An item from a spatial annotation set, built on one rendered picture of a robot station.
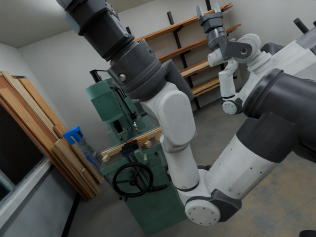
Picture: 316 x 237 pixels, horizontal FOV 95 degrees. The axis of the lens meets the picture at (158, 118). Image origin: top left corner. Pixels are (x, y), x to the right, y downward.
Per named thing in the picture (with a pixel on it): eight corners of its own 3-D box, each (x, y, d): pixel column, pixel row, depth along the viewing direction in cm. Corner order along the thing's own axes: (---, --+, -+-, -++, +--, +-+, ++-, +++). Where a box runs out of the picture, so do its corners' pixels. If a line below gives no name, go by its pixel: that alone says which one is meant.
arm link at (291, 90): (298, 162, 29) (367, 103, 22) (297, 183, 22) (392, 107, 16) (242, 128, 35) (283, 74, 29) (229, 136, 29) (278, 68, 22)
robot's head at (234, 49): (264, 36, 41) (234, 33, 44) (263, 39, 35) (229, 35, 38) (253, 59, 44) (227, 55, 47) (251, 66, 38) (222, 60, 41)
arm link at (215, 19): (227, 8, 68) (234, 33, 69) (214, 22, 78) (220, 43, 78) (205, 11, 65) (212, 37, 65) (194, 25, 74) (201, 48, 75)
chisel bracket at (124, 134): (121, 144, 124) (116, 135, 121) (122, 137, 137) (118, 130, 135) (129, 140, 124) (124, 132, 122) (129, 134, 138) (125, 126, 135)
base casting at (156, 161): (113, 185, 121) (108, 177, 119) (120, 151, 176) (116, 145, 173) (162, 163, 123) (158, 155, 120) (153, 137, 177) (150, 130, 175)
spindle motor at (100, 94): (102, 127, 114) (81, 90, 104) (106, 120, 130) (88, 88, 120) (122, 118, 114) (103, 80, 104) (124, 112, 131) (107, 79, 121)
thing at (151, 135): (109, 156, 130) (107, 153, 129) (109, 155, 132) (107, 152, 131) (172, 129, 132) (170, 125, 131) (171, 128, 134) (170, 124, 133)
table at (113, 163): (99, 184, 108) (96, 178, 106) (106, 161, 137) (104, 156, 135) (174, 151, 110) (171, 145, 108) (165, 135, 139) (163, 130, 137)
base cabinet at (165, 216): (146, 238, 144) (113, 186, 121) (143, 193, 199) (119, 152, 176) (187, 218, 145) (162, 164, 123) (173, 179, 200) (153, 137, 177)
